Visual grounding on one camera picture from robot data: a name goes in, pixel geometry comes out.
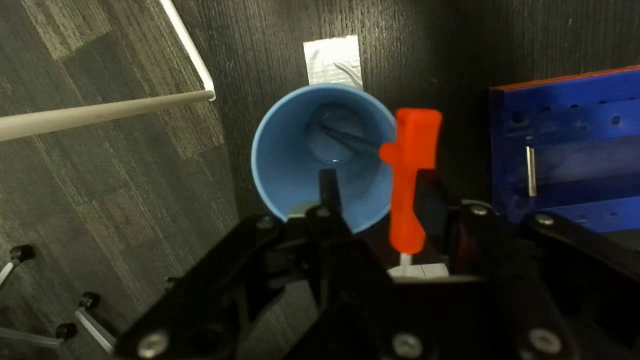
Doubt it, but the blue plastic cup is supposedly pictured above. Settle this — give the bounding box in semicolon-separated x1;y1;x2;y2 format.
250;83;396;232

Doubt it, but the metal chair leg black foot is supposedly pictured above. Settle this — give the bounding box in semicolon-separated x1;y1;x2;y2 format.
0;244;35;285

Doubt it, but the black table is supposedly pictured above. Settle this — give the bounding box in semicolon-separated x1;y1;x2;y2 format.
176;0;640;216

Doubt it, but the blue orange pegboard block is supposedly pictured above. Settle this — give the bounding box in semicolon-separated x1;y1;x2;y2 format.
487;66;640;232

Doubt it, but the orange plastic handle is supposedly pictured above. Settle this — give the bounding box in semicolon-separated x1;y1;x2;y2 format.
378;107;441;255

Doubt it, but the white paper label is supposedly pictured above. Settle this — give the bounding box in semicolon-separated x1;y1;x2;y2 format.
301;33;363;88

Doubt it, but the white pvc pipe frame left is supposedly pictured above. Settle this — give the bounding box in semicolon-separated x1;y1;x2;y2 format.
0;0;215;142

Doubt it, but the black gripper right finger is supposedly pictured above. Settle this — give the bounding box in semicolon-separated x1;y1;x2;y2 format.
415;174;493;268

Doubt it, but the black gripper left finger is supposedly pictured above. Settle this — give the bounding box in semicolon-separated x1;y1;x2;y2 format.
315;168;339;228

